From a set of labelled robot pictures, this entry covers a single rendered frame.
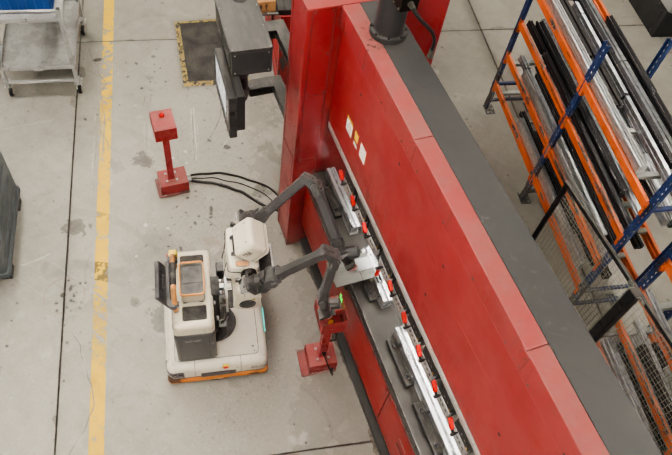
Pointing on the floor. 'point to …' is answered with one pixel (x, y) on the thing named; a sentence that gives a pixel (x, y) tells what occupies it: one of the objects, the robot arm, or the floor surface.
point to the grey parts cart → (44, 35)
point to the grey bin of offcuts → (7, 219)
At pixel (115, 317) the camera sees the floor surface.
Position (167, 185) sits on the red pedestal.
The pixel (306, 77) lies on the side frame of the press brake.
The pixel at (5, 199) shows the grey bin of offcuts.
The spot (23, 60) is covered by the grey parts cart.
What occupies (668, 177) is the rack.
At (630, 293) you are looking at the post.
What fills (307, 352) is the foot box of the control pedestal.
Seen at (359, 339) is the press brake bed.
